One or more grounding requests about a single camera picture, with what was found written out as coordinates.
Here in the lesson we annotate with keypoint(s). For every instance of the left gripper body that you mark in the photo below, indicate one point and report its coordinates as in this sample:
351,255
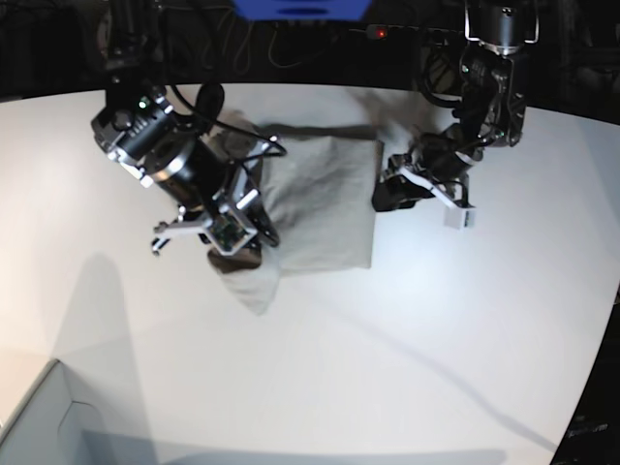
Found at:
437,164

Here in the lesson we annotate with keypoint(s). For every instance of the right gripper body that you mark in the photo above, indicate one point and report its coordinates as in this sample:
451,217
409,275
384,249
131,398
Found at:
212,182

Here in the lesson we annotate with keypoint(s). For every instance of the beige t-shirt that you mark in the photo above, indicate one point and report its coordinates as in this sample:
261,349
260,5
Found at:
318,198

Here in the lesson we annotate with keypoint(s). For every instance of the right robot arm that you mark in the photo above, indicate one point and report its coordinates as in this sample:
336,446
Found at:
141,111

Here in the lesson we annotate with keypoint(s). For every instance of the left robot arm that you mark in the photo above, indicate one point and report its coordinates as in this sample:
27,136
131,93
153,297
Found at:
493,71

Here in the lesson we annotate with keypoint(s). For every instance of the black power strip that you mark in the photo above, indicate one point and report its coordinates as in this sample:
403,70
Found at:
430,35

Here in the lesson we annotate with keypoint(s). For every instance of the blue box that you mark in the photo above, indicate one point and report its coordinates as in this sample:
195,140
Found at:
261,10

